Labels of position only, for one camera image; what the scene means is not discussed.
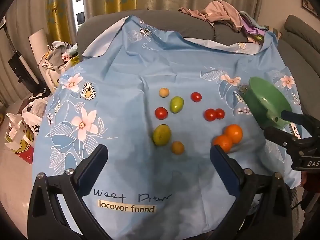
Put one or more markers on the purple crumpled clothes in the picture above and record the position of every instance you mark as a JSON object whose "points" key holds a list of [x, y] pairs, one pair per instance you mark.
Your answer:
{"points": [[253, 31]]}

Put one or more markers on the green plastic bowl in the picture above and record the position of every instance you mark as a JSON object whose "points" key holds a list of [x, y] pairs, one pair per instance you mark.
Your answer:
{"points": [[265, 97]]}

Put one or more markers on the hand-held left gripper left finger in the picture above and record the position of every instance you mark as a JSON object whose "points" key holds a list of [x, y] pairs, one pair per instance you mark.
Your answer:
{"points": [[93, 166]]}

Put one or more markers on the orange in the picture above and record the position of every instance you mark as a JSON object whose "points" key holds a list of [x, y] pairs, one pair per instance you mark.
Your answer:
{"points": [[234, 133], [222, 142]]}

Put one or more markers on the framed wall picture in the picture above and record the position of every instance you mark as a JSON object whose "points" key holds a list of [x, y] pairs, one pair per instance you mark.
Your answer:
{"points": [[310, 3]]}

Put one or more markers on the pink crumpled clothes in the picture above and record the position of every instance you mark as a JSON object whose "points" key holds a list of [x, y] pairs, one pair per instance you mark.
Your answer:
{"points": [[222, 11]]}

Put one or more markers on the small pale peach fruit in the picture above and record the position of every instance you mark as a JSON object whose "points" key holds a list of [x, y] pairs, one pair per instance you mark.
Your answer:
{"points": [[163, 92]]}

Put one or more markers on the red cherry tomato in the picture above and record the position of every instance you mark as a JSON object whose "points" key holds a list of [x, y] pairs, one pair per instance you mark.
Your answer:
{"points": [[210, 115], [196, 96], [161, 113], [220, 113]]}

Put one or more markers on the small orange-yellow fruit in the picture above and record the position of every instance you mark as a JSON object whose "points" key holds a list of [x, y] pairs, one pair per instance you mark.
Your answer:
{"points": [[177, 147]]}

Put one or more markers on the black stick vacuum cleaner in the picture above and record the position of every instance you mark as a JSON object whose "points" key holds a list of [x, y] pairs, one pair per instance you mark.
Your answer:
{"points": [[18, 68]]}

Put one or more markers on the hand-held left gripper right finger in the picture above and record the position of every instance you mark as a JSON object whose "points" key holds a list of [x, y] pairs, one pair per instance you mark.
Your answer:
{"points": [[222, 166]]}

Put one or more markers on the window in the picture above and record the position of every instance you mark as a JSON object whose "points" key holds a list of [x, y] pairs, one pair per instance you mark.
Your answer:
{"points": [[78, 2]]}

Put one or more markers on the white upright object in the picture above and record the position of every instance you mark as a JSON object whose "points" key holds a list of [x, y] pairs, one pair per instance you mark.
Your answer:
{"points": [[38, 52]]}

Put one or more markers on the white plastic bag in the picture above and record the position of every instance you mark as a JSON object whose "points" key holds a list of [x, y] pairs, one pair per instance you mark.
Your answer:
{"points": [[32, 112]]}

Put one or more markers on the blue floral cloth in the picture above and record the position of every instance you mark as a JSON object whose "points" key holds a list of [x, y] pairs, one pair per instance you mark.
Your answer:
{"points": [[125, 80]]}

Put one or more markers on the large green fruit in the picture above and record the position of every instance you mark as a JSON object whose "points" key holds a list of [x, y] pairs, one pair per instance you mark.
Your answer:
{"points": [[162, 135]]}

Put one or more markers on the small green fruit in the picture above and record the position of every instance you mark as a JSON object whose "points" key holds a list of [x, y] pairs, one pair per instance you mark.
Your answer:
{"points": [[176, 104]]}

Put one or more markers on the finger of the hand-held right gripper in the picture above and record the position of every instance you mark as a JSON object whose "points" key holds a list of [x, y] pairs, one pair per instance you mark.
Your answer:
{"points": [[277, 135], [291, 115]]}

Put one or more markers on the pile of grey clothes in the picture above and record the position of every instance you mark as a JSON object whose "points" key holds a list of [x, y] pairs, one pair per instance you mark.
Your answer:
{"points": [[58, 55]]}

